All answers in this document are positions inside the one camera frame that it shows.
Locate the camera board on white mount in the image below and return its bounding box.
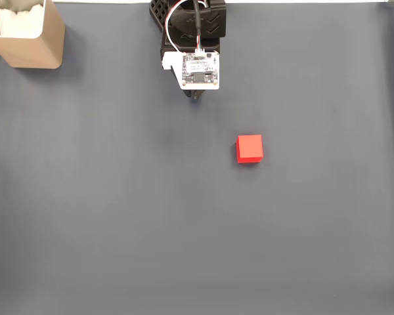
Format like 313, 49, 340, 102
160, 50, 221, 91

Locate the black camera cable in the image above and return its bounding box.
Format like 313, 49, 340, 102
192, 0, 205, 55

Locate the white and red wire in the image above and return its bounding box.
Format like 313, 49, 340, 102
165, 0, 214, 53

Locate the white padding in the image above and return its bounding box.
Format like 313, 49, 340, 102
0, 3, 45, 37

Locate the grey mat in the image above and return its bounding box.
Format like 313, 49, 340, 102
0, 2, 394, 315

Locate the red cube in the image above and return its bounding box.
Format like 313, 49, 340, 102
236, 134, 264, 164

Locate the beige box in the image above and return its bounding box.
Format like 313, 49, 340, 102
0, 0, 66, 70

